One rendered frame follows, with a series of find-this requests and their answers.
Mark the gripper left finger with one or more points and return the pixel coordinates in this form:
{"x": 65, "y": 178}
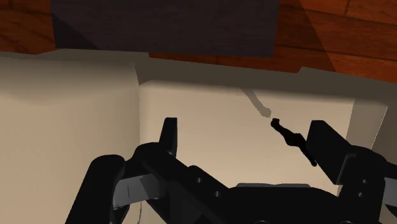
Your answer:
{"x": 155, "y": 173}

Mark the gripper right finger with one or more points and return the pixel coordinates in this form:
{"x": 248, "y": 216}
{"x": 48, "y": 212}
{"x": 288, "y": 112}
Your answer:
{"x": 356, "y": 167}

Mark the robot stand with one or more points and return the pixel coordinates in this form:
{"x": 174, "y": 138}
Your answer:
{"x": 170, "y": 24}

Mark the black slender tool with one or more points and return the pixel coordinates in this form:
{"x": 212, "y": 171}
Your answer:
{"x": 293, "y": 139}

